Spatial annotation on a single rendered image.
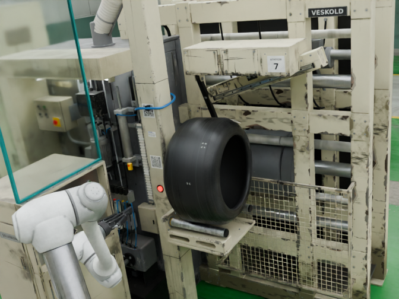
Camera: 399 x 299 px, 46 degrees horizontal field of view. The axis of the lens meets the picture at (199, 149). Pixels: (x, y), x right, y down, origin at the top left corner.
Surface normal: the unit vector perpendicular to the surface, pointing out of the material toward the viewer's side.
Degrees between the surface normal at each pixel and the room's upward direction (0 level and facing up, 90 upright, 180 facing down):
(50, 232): 67
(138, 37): 90
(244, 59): 90
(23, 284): 90
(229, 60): 90
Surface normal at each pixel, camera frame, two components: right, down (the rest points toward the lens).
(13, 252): -0.52, 0.35
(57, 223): 0.50, -0.14
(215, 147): 0.30, -0.35
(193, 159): -0.45, -0.24
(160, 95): 0.85, 0.09
